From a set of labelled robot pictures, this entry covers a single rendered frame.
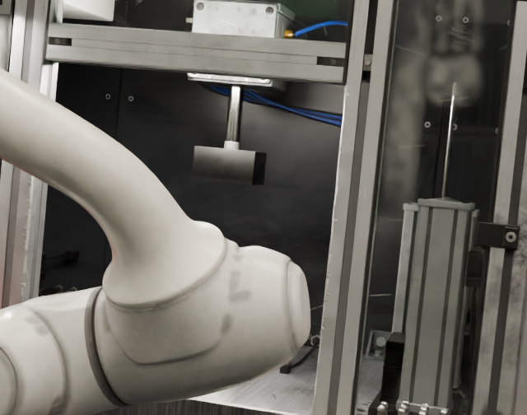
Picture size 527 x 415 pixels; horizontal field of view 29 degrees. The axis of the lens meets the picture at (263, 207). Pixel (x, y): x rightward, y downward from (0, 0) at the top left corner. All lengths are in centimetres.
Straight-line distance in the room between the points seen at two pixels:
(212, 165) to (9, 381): 65
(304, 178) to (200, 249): 84
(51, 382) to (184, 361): 10
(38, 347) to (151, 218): 14
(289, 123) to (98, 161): 89
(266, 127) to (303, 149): 7
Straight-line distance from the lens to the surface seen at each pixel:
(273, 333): 78
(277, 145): 162
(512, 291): 115
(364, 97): 116
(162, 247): 77
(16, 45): 130
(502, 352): 117
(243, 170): 137
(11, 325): 83
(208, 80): 138
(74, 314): 84
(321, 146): 161
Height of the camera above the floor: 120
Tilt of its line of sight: 3 degrees down
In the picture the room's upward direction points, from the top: 6 degrees clockwise
